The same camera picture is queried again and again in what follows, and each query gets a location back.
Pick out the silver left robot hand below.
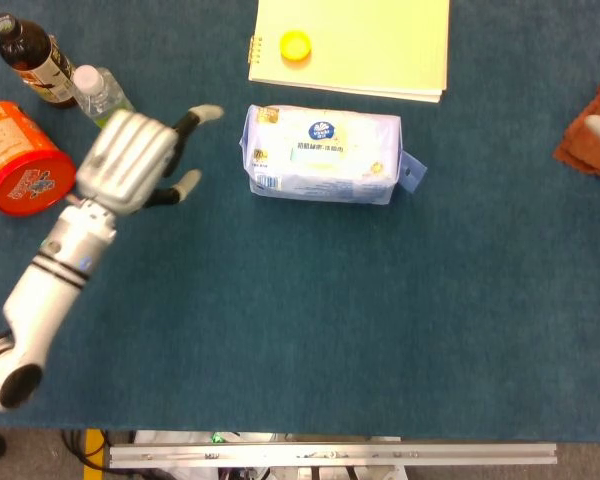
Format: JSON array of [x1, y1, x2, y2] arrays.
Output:
[[74, 103, 226, 217]]

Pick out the clear plastic water bottle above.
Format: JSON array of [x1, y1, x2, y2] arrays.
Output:
[[71, 63, 137, 131]]

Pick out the white tissue pack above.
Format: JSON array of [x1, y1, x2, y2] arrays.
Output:
[[238, 103, 429, 205]]

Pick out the brown folded cloth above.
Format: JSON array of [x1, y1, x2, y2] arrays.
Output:
[[552, 71, 600, 189]]

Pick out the dark tea bottle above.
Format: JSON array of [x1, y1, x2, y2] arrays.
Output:
[[0, 12, 80, 110]]

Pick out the yellow bottle cap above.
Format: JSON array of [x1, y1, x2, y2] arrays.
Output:
[[279, 29, 313, 63]]

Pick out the teal felt table cover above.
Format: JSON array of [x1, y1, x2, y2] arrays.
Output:
[[0, 0, 600, 444]]

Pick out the pale yellow spiral notebook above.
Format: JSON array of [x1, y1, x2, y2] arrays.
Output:
[[247, 0, 452, 104]]

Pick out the white plastic bag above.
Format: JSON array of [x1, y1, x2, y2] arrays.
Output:
[[132, 429, 291, 480]]

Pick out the black cables under table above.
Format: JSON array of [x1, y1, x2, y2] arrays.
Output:
[[61, 428, 112, 471]]

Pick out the aluminium profile rail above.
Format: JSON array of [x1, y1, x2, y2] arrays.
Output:
[[108, 442, 559, 470]]

